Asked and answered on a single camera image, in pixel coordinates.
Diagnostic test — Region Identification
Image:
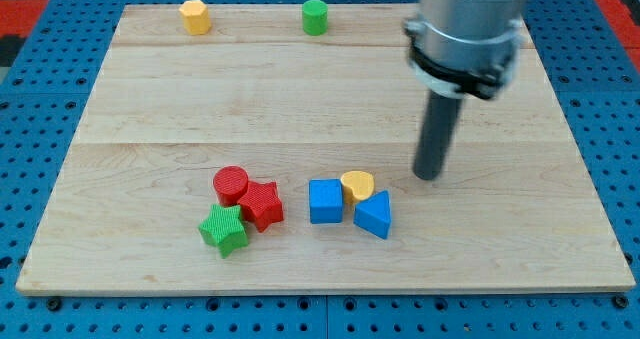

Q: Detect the yellow heart block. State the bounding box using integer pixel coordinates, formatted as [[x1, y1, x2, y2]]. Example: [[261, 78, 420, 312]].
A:
[[340, 171, 375, 205]]

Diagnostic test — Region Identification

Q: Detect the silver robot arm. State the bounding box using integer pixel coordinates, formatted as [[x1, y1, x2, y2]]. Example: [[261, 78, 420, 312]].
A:
[[404, 0, 527, 100]]

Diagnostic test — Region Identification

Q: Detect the blue triangle block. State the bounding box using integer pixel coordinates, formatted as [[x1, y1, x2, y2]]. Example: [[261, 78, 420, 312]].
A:
[[353, 190, 392, 239]]

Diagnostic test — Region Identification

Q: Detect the red cylinder block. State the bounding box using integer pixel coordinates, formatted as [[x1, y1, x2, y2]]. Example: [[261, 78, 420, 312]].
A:
[[212, 166, 249, 207]]

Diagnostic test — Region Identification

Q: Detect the light wooden board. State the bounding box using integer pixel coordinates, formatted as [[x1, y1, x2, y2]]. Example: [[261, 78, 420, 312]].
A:
[[16, 4, 635, 297]]

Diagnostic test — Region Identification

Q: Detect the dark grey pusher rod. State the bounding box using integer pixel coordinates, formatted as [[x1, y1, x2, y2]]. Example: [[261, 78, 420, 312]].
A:
[[413, 91, 463, 180]]

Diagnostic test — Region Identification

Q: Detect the green cylinder block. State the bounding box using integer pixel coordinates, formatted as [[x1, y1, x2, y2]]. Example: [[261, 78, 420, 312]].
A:
[[302, 0, 328, 36]]

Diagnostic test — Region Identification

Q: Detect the blue cube block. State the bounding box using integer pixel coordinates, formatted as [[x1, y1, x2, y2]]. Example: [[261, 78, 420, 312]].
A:
[[309, 179, 343, 224]]

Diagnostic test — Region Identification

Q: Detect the yellow hexagon block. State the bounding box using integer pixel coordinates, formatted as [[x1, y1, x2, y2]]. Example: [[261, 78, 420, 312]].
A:
[[179, 0, 212, 35]]

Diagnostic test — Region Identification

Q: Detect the green star block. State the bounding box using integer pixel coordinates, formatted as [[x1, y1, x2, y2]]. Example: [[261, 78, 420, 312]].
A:
[[198, 204, 249, 259]]

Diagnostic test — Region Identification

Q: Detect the red star block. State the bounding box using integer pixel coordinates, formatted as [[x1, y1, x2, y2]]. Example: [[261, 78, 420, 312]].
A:
[[238, 181, 284, 233]]

